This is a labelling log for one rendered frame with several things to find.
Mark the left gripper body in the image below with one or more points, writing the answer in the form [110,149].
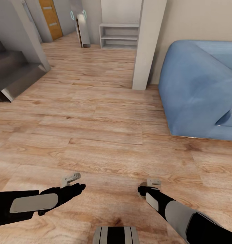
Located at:
[73,191]

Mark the pillar candle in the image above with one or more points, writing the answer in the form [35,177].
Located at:
[142,184]

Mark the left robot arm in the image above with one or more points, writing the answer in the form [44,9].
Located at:
[18,206]

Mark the stairs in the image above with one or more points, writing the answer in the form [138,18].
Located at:
[16,74]

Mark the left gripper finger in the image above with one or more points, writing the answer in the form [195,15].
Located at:
[82,186]

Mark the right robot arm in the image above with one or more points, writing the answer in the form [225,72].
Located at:
[194,226]

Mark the standing mirror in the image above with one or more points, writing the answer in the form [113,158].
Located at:
[78,15]

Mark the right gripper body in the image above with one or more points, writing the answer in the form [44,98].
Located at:
[143,190]

